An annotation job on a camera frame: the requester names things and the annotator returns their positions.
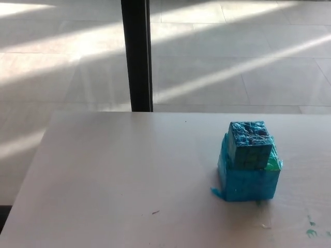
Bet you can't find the small blue taped cube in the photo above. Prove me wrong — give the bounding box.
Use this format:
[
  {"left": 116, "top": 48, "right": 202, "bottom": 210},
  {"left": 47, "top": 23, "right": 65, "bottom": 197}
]
[{"left": 228, "top": 120, "right": 274, "bottom": 171}]

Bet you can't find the big blue taped cube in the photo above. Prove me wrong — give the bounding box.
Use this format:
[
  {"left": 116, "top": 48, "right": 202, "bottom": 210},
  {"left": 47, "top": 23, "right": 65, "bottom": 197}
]
[{"left": 210, "top": 133, "right": 284, "bottom": 202}]

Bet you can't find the black window frame post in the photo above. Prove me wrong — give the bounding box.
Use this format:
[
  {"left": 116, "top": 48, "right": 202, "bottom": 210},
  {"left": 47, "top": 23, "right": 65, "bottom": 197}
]
[{"left": 121, "top": 0, "right": 155, "bottom": 113}]

